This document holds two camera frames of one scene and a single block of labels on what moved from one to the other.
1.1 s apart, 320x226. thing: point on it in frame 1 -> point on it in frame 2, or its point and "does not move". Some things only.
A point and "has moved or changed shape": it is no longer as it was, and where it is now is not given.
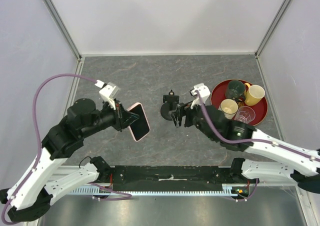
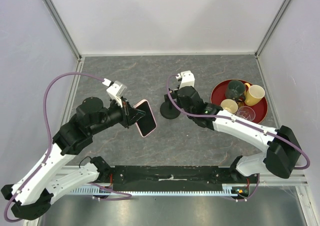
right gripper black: (182, 110) -> (178, 102)
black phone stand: (170, 101) does not move
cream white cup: (229, 107) does not move
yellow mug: (253, 94) does not move
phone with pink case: (140, 128) has moved or changed shape
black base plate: (173, 178) does not move
